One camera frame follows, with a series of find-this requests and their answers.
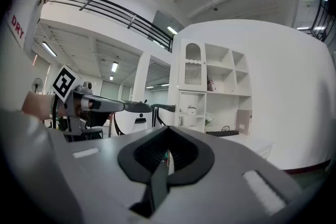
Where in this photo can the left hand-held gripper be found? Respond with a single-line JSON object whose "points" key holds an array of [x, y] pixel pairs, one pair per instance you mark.
{"points": [[65, 84]]}

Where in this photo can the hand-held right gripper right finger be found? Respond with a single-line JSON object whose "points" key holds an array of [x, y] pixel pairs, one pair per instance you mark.
{"points": [[225, 165]]}

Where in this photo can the beige cardboard box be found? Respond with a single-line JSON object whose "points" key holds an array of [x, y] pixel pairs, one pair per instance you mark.
{"points": [[244, 122]]}

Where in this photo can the short black balcony railing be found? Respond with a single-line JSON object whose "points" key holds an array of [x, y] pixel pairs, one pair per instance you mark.
{"points": [[321, 21]]}

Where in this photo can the white flowers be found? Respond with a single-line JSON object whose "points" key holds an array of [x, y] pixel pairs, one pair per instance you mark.
{"points": [[209, 118]]}

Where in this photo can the black keyboard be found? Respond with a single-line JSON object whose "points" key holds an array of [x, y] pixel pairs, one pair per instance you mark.
{"points": [[223, 133]]}

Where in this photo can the white robot with black hood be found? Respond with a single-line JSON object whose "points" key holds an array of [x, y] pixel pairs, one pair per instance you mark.
{"points": [[165, 107], [141, 119]]}

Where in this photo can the white banner with red letters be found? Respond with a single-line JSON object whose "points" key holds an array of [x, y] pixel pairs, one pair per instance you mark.
{"points": [[18, 29]]}

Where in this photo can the person's grey shirt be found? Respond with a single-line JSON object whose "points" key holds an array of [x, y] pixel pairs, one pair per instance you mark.
{"points": [[23, 154]]}

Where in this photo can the person's left hand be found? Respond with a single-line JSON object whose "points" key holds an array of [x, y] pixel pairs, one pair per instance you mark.
{"points": [[83, 109]]}

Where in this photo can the standing fan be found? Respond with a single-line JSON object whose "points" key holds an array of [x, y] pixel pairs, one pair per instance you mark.
{"points": [[37, 84]]}

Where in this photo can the person's left forearm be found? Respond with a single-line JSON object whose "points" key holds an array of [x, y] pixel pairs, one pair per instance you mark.
{"points": [[36, 105]]}

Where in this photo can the white shelf cabinet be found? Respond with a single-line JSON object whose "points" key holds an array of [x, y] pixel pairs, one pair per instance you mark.
{"points": [[181, 86]]}

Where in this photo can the long black balcony railing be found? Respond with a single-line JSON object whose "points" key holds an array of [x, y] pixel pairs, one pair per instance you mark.
{"points": [[110, 6]]}

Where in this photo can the wrist band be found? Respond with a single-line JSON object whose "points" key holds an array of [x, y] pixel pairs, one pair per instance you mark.
{"points": [[52, 107]]}

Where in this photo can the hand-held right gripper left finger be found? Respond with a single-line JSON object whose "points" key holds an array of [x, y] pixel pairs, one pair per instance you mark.
{"points": [[99, 178]]}

